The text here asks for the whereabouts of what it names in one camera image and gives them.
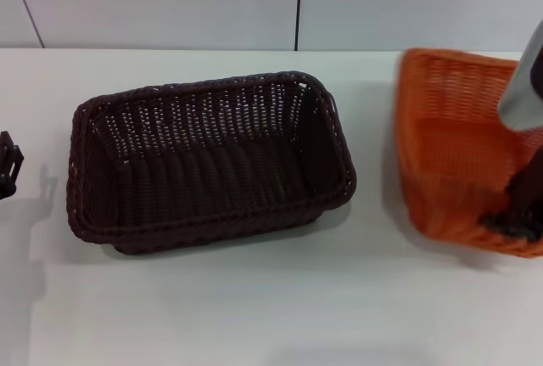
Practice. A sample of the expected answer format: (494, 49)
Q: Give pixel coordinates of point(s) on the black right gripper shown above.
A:
(528, 170)

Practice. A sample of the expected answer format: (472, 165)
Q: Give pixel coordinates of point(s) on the dark brown woven basket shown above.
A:
(212, 170)

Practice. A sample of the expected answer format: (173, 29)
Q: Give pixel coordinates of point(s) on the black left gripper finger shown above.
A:
(9, 158)

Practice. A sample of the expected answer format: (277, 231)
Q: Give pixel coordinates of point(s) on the orange yellow woven basket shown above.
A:
(445, 149)

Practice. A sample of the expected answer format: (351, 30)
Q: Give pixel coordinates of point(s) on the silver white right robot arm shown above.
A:
(519, 90)

